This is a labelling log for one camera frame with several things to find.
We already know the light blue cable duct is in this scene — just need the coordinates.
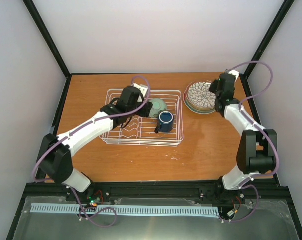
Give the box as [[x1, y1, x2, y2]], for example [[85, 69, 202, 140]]
[[29, 203, 219, 218]]

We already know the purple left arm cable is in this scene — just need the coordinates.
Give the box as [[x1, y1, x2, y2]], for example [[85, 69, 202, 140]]
[[32, 75, 152, 228]]

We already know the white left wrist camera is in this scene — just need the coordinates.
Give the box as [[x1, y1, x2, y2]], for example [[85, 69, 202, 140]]
[[132, 83, 149, 98]]

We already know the black enclosure frame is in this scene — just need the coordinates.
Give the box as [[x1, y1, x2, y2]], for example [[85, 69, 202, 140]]
[[7, 0, 302, 240]]

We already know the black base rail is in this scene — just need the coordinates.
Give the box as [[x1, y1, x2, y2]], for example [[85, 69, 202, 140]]
[[22, 179, 291, 203]]

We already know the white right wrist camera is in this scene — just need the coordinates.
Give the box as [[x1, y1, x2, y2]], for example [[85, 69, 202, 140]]
[[226, 70, 240, 81]]

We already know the white wire dish rack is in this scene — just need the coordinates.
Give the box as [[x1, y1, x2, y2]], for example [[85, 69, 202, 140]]
[[100, 90, 184, 147]]

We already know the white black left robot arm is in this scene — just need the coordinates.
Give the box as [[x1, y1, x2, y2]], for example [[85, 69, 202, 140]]
[[35, 83, 151, 202]]

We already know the dark blue ceramic mug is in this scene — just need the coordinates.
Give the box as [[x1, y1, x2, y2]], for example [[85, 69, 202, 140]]
[[154, 111, 175, 134]]

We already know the floral patterned plate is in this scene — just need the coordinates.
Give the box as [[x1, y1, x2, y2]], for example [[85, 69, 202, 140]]
[[186, 81, 216, 111]]

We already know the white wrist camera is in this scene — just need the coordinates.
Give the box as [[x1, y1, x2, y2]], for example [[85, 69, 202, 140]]
[[132, 83, 149, 98], [226, 70, 240, 81]]

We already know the green floral ceramic bowl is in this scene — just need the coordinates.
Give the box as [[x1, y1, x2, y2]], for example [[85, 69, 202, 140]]
[[148, 98, 168, 119]]

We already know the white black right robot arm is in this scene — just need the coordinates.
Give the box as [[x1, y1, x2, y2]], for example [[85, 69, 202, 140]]
[[209, 73, 280, 201]]

